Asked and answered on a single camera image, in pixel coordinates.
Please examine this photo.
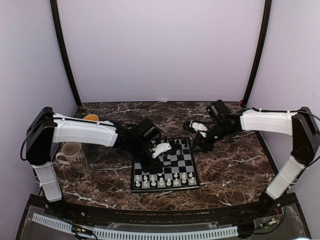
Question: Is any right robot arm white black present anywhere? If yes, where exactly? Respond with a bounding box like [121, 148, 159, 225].
[186, 100, 320, 217]

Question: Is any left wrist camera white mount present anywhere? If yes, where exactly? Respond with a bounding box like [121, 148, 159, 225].
[151, 142, 180, 159]

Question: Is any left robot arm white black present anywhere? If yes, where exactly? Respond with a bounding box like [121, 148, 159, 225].
[20, 106, 162, 218]

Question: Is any white piece front row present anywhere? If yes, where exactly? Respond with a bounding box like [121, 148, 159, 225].
[173, 178, 180, 186]

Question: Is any white mug orange inside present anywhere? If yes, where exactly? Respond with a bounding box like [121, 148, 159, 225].
[83, 114, 99, 122]

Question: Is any white mug floral pattern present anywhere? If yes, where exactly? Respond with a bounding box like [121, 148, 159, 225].
[55, 142, 89, 173]

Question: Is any black grey chess board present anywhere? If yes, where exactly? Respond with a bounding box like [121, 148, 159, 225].
[130, 138, 200, 194]

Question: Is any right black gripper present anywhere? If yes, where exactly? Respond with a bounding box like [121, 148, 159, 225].
[190, 120, 233, 153]

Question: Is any white king piece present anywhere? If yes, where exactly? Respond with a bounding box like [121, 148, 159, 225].
[166, 178, 172, 186]

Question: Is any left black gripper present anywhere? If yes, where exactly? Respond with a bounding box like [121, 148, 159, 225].
[129, 139, 163, 173]

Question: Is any black front rail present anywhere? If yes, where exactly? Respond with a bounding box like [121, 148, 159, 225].
[65, 201, 259, 224]

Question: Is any white bishop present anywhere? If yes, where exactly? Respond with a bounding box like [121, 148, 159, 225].
[181, 172, 187, 184]

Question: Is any black chess pieces row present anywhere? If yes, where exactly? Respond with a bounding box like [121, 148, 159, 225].
[154, 137, 190, 150]

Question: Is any white slotted cable duct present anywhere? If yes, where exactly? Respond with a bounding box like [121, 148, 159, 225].
[31, 213, 239, 240]

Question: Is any right black frame post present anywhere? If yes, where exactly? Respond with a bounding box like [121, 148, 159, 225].
[242, 0, 272, 107]

